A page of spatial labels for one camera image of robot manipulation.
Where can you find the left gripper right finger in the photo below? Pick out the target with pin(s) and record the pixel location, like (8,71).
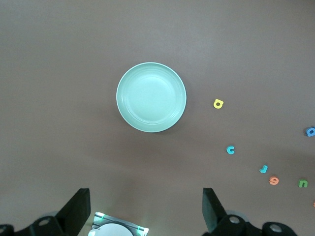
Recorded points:
(219,221)

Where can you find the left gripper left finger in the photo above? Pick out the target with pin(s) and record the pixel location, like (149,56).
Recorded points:
(69,216)

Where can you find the teal foam letter r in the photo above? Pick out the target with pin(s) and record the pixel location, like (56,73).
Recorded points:
(265,168)

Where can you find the teal foam letter c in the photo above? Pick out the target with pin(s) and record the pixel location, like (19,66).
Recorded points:
(228,150)

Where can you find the yellow foam letter a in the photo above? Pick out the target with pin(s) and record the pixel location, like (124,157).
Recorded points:
(221,101)

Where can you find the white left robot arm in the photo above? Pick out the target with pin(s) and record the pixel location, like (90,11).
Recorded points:
(110,231)

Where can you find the orange foam letter e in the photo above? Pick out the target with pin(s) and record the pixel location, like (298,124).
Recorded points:
(274,181)

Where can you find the green foam letter u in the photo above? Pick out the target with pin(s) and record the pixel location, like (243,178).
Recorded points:
(300,183)

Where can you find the blue foam letter p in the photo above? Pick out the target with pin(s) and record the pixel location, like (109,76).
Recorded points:
(306,131)

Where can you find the green round plate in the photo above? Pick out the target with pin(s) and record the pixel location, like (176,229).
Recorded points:
(151,97)

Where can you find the brown table cover sheet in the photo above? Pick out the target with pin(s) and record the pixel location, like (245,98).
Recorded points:
(157,37)

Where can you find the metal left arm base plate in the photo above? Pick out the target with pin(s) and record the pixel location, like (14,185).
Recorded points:
(123,220)

